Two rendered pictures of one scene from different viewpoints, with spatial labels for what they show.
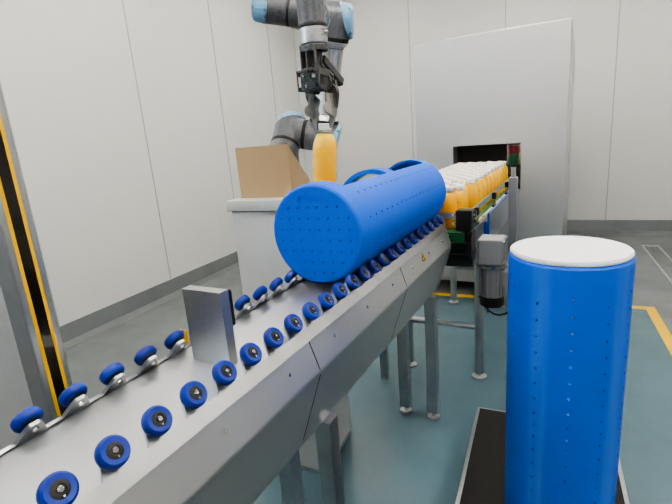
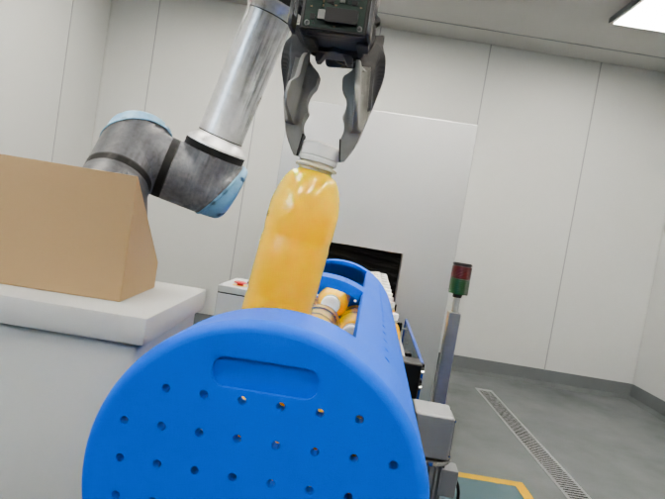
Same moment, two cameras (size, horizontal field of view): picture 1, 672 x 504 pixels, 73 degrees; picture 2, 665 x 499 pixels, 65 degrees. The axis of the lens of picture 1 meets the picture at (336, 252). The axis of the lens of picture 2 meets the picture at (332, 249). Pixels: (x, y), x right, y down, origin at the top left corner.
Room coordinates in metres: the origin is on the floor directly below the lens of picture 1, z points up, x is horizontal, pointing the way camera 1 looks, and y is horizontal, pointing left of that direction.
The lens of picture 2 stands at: (0.86, 0.19, 1.32)
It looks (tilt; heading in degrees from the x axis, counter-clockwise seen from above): 3 degrees down; 335
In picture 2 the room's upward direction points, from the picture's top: 9 degrees clockwise
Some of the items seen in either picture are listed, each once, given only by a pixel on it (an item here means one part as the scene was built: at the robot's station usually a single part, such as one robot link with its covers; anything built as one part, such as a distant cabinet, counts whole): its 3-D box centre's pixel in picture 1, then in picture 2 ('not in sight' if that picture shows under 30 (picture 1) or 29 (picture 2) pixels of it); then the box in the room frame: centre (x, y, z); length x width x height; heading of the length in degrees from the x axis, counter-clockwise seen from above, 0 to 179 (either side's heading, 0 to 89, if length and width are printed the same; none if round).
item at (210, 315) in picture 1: (212, 323); not in sight; (0.86, 0.26, 1.00); 0.10 x 0.04 x 0.15; 61
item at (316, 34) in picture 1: (314, 38); not in sight; (1.31, 0.01, 1.61); 0.08 x 0.08 x 0.05
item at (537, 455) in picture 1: (561, 405); not in sight; (1.10, -0.59, 0.59); 0.28 x 0.28 x 0.88
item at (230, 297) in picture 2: not in sight; (241, 299); (2.35, -0.22, 1.05); 0.20 x 0.10 x 0.10; 151
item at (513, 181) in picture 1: (511, 285); (425, 476); (2.19, -0.88, 0.55); 0.04 x 0.04 x 1.10; 61
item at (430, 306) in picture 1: (432, 358); not in sight; (1.94, -0.41, 0.31); 0.06 x 0.06 x 0.63; 61
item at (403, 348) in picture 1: (403, 353); not in sight; (2.00, -0.29, 0.31); 0.06 x 0.06 x 0.63; 61
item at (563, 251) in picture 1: (569, 249); not in sight; (1.10, -0.59, 1.03); 0.28 x 0.28 x 0.01
